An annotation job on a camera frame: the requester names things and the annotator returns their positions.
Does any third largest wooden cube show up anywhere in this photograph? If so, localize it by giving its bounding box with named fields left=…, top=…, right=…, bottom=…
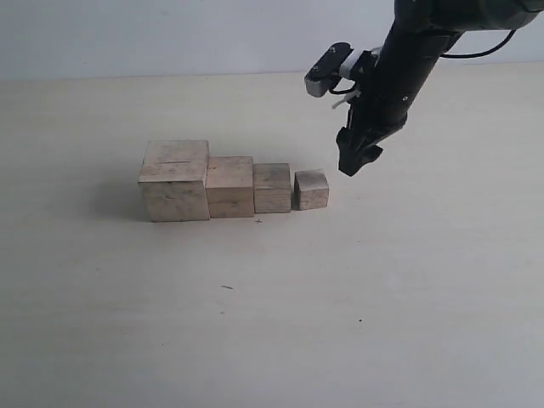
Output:
left=253, top=163, right=292, bottom=213

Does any second largest wooden cube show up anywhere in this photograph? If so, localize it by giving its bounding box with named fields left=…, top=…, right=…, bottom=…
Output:
left=206, top=156, right=255, bottom=218

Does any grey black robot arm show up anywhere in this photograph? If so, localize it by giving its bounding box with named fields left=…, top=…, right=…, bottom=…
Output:
left=337, top=1, right=543, bottom=176

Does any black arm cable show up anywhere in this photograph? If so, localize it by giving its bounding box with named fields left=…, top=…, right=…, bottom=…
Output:
left=441, top=27, right=515, bottom=59

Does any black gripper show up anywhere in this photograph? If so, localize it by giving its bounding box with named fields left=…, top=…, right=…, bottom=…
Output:
left=337, top=50, right=438, bottom=176

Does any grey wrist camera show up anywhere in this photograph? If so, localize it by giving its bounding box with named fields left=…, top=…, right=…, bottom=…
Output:
left=304, top=42, right=364, bottom=98

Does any smallest wooden cube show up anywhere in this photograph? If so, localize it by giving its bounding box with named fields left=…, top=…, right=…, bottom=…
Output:
left=294, top=169, right=329, bottom=211

